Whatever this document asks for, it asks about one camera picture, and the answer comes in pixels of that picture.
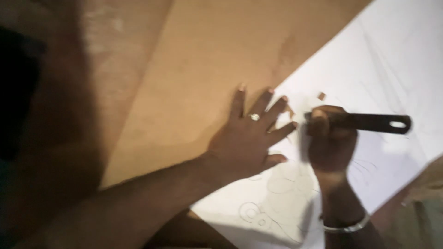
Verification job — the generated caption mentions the person's right hand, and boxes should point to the person's right hand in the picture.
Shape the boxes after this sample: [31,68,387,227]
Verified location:
[306,105,358,175]

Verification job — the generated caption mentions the person's left hand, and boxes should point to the person's left hand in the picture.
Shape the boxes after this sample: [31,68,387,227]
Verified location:
[207,85,298,181]

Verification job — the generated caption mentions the white sheet with drawn pattern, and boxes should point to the white sheet with drawn pattern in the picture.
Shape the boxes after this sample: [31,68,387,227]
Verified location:
[190,0,443,249]

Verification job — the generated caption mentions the black handled cutting tool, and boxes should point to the black handled cutting tool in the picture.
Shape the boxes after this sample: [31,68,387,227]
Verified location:
[305,111,412,135]

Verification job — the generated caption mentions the silver bangle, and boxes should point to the silver bangle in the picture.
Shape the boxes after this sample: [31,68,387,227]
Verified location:
[319,212,371,234]

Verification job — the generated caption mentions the brown wooden board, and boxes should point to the brown wooden board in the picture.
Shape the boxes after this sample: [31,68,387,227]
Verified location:
[80,0,372,189]

